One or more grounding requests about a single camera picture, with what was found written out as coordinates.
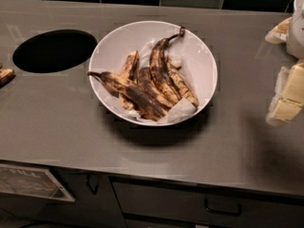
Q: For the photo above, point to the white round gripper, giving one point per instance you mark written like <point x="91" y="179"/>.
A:
<point x="296" y="35"/>

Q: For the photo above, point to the spotted banana with stem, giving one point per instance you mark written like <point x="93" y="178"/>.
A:
<point x="146" y="103"/>

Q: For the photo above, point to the right spotted banana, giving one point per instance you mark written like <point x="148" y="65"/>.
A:
<point x="183" y="88"/>

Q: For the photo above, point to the white paper bowl liner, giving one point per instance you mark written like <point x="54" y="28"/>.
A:
<point x="181" y="110"/>

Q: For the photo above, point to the long curved spotted banana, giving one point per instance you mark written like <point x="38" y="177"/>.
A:
<point x="159" y="70"/>

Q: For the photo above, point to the white bowl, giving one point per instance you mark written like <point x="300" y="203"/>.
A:
<point x="198" y="65"/>

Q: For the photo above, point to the middle dark spotted banana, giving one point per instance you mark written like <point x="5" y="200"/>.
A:
<point x="146" y="82"/>

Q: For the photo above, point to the banana at left edge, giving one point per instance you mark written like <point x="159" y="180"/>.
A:
<point x="6" y="74"/>

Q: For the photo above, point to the grey cabinet drawer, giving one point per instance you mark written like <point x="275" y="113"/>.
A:
<point x="160" y="200"/>

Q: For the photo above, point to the round black counter hole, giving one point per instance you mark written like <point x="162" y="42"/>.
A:
<point x="54" y="51"/>

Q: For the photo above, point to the framed sign on cabinet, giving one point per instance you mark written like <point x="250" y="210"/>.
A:
<point x="36" y="182"/>

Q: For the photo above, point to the black drawer handle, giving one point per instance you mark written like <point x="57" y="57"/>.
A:
<point x="222" y="207"/>

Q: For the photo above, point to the black cabinet door handle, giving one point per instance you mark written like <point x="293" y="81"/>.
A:
<point x="92" y="182"/>

